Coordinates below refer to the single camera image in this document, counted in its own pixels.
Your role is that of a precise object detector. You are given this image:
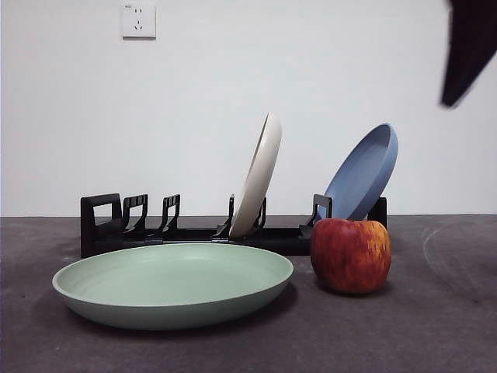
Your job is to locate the red apple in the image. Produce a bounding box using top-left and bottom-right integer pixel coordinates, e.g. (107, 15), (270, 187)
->
(310, 218), (392, 295)

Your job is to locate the green plate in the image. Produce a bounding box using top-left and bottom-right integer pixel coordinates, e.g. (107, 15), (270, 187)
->
(51, 242), (295, 331)

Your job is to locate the blue plate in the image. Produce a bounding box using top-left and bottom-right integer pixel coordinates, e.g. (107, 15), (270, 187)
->
(323, 122), (400, 221)

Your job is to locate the cream plate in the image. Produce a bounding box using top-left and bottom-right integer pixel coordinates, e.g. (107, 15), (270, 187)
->
(228, 112), (283, 238)

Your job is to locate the black plate rack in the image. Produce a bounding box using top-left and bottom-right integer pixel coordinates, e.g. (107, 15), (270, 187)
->
(80, 193), (388, 257)

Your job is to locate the white wall socket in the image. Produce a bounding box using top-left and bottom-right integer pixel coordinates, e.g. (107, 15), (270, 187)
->
(122, 3), (158, 40)

